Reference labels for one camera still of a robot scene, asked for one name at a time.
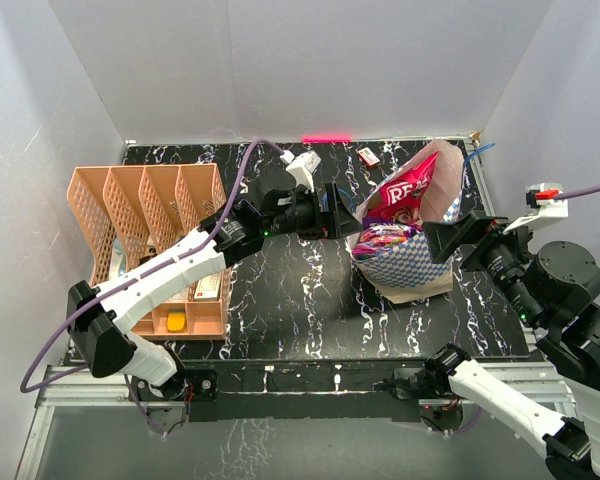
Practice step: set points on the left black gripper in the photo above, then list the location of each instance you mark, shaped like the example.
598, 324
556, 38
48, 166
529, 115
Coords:
335, 223

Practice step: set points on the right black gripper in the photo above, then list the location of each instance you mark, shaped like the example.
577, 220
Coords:
442, 237

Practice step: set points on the blue checkered paper bag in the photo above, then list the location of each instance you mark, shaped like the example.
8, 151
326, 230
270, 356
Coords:
406, 272

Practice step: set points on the pink chips bag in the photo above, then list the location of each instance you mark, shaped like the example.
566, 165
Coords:
399, 200

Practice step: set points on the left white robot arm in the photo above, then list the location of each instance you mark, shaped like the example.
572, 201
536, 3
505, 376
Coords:
102, 318

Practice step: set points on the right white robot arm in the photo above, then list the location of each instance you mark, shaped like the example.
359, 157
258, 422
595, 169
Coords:
554, 290

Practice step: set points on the purple candy bag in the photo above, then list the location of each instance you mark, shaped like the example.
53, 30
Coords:
381, 238

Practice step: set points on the red white small box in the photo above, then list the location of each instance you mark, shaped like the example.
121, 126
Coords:
368, 157

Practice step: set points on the pink tape strip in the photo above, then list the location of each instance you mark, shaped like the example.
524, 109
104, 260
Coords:
326, 138

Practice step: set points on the red white box in organizer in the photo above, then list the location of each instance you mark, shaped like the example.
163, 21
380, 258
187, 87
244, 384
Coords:
208, 288

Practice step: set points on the yellow sponge block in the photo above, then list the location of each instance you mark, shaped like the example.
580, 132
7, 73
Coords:
176, 321

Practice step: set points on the orange plastic desk organizer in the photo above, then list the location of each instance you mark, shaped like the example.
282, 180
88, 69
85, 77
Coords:
129, 214

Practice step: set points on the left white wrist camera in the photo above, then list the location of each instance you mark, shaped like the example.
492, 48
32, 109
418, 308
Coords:
302, 167

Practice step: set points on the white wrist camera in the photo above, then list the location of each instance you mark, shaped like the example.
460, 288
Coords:
544, 209
302, 167

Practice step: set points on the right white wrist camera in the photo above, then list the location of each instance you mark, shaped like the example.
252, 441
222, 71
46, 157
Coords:
544, 209

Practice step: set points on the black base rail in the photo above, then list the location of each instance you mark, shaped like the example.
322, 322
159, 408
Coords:
308, 389

